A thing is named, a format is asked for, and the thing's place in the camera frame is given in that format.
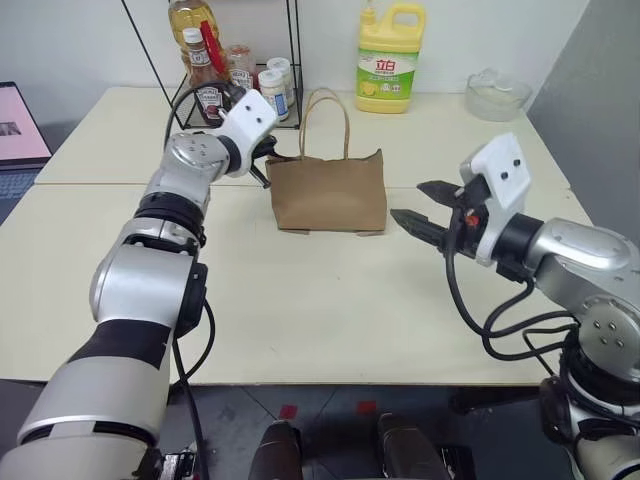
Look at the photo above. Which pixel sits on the brown sauce bottle white cap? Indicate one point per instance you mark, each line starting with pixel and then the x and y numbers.
pixel 197 57

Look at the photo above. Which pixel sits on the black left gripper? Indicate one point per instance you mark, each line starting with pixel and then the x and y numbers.
pixel 266 146

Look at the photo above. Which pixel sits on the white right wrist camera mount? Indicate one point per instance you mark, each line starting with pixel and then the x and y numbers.
pixel 505 180

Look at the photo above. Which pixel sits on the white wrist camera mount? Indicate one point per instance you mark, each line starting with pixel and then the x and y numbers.
pixel 250 117
pixel 505 180

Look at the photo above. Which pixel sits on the cooking oil bottle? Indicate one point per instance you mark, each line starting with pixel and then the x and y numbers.
pixel 187 15

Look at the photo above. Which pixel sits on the squeeze ketchup bottle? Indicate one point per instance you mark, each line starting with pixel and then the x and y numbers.
pixel 210 102

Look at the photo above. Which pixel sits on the yellow dish detergent bottle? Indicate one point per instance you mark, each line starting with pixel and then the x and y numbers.
pixel 386 65

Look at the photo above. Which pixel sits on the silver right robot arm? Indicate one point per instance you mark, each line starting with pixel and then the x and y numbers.
pixel 575 250

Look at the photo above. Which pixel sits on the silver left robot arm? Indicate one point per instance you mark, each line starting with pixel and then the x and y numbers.
pixel 135 270

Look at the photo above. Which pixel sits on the glass ketchup jar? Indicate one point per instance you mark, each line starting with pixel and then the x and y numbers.
pixel 242 70

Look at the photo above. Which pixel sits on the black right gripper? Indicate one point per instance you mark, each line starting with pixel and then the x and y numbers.
pixel 467 225

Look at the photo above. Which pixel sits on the open laptop computer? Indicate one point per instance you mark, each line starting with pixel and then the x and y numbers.
pixel 20 125

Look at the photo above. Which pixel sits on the white seasoning jar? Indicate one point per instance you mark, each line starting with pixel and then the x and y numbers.
pixel 272 90
pixel 282 70

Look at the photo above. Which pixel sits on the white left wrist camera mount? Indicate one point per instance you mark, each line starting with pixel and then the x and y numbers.
pixel 250 117

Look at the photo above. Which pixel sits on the clear glass bowl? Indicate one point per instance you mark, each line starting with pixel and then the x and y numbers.
pixel 497 97

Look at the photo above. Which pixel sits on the dark rounded shape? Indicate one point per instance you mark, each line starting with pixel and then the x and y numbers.
pixel 277 450
pixel 405 450

